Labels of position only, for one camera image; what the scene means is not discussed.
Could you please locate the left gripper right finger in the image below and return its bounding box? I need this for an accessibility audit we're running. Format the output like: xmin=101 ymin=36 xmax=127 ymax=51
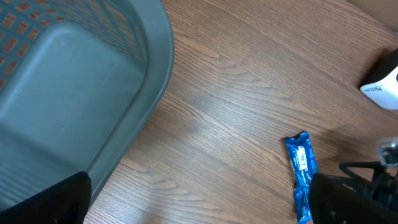
xmin=308 ymin=174 xmax=397 ymax=224

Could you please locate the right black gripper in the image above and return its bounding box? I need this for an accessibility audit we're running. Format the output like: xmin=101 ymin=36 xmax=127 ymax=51
xmin=338 ymin=161 xmax=397 ymax=212

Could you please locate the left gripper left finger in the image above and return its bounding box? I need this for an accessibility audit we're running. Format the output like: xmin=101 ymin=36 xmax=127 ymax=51
xmin=1 ymin=171 xmax=92 ymax=224

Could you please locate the blue snack wrapper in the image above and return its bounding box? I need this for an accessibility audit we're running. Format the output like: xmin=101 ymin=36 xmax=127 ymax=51
xmin=284 ymin=131 xmax=318 ymax=224

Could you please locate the white barcode scanner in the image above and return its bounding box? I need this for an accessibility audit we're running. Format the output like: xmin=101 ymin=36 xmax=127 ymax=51
xmin=360 ymin=49 xmax=397 ymax=110

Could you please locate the grey plastic mesh basket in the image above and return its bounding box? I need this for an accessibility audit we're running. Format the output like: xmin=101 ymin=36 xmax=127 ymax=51
xmin=1 ymin=0 xmax=174 ymax=210

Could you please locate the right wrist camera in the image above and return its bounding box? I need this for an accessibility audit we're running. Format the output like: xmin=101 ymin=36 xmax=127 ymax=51
xmin=377 ymin=137 xmax=397 ymax=167

